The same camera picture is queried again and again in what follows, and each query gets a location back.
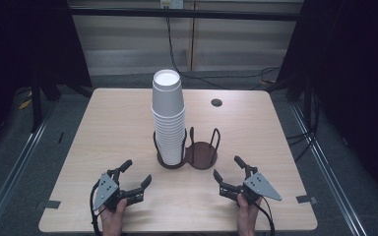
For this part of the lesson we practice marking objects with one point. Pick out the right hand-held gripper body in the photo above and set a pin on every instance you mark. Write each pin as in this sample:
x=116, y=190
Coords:
x=261, y=187

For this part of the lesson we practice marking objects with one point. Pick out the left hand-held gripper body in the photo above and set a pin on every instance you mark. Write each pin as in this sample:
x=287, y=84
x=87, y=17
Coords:
x=106, y=190

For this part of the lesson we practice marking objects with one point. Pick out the dark double cup holder rack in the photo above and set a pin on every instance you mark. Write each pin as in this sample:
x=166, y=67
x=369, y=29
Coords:
x=203, y=155

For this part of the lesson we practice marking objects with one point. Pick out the stack of white paper cups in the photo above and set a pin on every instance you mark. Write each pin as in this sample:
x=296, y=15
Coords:
x=168, y=108

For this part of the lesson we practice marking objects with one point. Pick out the person's left hand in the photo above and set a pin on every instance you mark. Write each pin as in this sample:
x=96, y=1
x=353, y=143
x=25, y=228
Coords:
x=113, y=221

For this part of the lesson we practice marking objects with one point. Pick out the person's right hand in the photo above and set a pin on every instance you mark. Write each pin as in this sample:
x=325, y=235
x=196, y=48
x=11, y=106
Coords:
x=246, y=218

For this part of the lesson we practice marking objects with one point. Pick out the grey tape strip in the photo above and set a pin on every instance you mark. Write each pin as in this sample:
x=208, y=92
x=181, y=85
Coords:
x=50, y=204
x=305, y=199

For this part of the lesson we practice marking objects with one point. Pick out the round dark table grommet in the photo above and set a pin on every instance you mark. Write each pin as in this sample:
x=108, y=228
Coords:
x=216, y=102

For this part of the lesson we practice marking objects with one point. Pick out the small black floor tape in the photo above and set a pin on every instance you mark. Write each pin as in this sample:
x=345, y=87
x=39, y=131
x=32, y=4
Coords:
x=61, y=137

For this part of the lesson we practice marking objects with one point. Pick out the small yellow floor object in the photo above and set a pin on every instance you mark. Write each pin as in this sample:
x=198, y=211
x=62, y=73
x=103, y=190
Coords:
x=25, y=104

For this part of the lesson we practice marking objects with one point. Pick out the black horizontal bar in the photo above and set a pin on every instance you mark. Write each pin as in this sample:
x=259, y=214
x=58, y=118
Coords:
x=210, y=14

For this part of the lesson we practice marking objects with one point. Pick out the dark curtain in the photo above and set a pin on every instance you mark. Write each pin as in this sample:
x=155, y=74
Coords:
x=19, y=46
x=357, y=65

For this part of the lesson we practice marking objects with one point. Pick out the metal floor rail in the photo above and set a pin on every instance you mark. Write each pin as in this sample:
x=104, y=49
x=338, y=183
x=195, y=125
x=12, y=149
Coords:
x=16, y=170
x=328, y=170

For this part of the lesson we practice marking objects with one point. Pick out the white wall outlet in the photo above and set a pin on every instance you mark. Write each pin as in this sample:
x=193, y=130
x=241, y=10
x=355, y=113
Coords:
x=171, y=3

